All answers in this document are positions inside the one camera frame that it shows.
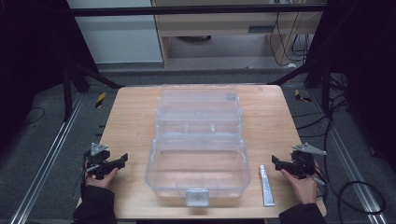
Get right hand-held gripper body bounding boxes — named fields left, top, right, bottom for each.
left=290, top=142, right=328, bottom=180

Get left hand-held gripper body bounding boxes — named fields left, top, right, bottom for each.
left=85, top=142, right=112, bottom=180

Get white tube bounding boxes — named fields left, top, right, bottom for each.
left=259, top=164, right=276, bottom=208

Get clear plastic storage box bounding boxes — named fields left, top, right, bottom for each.
left=144, top=83, right=252, bottom=208

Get person's left hand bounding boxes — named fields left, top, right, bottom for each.
left=84, top=167, right=120, bottom=189

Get person's right hand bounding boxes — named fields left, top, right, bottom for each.
left=279, top=168, right=319, bottom=205

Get yellow black tape piece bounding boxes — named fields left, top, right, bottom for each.
left=293, top=89, right=313, bottom=104
left=94, top=91, right=107, bottom=109

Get black metal stand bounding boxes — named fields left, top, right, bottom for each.
left=61, top=57, right=126, bottom=123
left=266, top=57, right=332, bottom=117

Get black curtain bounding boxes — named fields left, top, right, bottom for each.
left=0, top=0, right=100, bottom=157
left=306, top=0, right=396, bottom=175

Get white cabinet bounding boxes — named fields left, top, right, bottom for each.
left=65, top=0, right=164, bottom=65

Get light wooden desk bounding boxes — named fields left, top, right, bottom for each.
left=150, top=0, right=328, bottom=69

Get black horizontal bar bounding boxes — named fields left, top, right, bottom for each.
left=66, top=3, right=329, bottom=18

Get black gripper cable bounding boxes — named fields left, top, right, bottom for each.
left=292, top=92, right=349, bottom=203

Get aluminium floor rail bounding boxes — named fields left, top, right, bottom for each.
left=309, top=90, right=389, bottom=224
left=9, top=92, right=86, bottom=224

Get thin black floor cable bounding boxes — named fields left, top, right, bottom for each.
left=19, top=106, right=47, bottom=127

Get thick black cable loop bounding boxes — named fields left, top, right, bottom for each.
left=337, top=180, right=388, bottom=217

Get hanging black cables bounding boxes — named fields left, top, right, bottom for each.
left=268, top=11, right=313, bottom=68

